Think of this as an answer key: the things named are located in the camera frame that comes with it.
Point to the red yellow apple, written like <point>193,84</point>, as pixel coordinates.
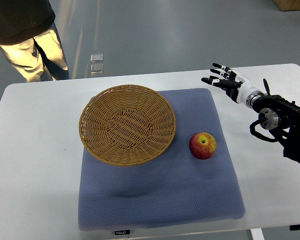
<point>202,145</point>

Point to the lower metal floor plate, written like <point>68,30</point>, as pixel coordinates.
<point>96,68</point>

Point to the black table bracket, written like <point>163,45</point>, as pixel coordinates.
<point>294,227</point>

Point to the black table label tag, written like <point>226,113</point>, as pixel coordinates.
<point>122,232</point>

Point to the brown wicker basket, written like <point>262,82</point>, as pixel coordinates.
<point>127,125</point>

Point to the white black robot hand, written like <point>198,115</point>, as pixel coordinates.
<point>236,85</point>

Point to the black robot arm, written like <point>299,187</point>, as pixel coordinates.
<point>278,121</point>

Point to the person in beige trousers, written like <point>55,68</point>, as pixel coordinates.
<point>30,42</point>

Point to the wooden box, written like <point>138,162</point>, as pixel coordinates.
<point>288,5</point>

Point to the white table leg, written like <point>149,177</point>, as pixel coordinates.
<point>257,234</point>

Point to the upper metal floor plate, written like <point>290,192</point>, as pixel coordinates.
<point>96,57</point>

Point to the blue grey cushion mat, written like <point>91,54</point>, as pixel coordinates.
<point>174,188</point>

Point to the metal floor plate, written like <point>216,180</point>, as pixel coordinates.
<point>96,68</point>
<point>96,57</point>

